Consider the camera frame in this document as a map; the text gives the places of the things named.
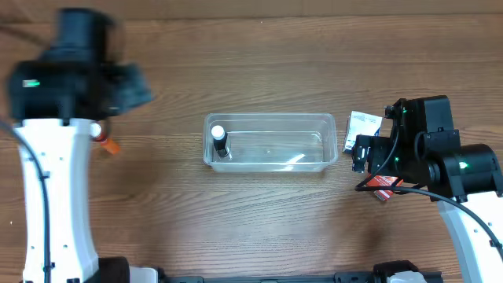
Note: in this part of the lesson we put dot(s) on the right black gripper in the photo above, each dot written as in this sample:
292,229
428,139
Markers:
362,153

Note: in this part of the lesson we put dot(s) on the clear plastic container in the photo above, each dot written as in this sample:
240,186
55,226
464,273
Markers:
272,142

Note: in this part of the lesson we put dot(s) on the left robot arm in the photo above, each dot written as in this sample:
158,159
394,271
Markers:
56,106

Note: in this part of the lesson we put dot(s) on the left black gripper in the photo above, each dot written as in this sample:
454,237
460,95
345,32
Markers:
131,90

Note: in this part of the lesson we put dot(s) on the red Panadol box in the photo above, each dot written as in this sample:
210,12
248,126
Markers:
384,181

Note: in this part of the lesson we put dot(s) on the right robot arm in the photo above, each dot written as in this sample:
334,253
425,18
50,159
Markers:
464,180

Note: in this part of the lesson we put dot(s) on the white blue medicine box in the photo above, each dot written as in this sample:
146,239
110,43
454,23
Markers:
360,123

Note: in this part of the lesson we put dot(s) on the orange tube white cap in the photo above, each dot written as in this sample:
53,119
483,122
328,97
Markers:
100,135

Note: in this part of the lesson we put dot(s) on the black bottle white cap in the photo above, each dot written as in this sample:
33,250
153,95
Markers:
220,141

